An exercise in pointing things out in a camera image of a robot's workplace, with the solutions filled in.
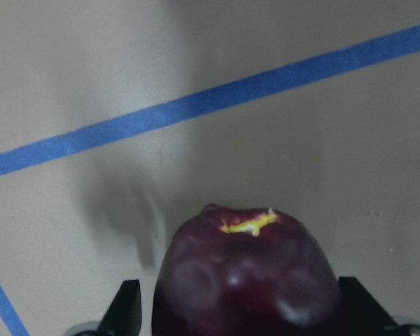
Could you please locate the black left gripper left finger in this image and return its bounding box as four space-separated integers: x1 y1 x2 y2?
96 279 141 336

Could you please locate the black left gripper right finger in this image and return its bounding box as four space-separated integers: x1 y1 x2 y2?
338 276 400 335

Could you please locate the dark red apple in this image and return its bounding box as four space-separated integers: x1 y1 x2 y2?
151 205 341 335

